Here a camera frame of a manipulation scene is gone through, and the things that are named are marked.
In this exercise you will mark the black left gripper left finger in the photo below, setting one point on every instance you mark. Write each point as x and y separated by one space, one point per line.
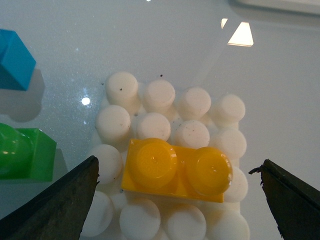
58 212

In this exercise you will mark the blue three-stud toy block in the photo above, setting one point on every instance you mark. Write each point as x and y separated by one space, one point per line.
16 62

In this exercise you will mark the white studded base plate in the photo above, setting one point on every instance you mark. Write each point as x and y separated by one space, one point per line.
189 118

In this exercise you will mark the green two-stud toy block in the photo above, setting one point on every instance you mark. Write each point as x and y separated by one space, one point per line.
27 155

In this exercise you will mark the yellow two-stud toy block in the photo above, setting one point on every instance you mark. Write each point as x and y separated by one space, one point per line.
155 167

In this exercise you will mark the white desk lamp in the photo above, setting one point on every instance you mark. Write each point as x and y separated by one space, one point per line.
297 6

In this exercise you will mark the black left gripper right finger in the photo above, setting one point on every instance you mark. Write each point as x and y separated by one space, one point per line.
294 204

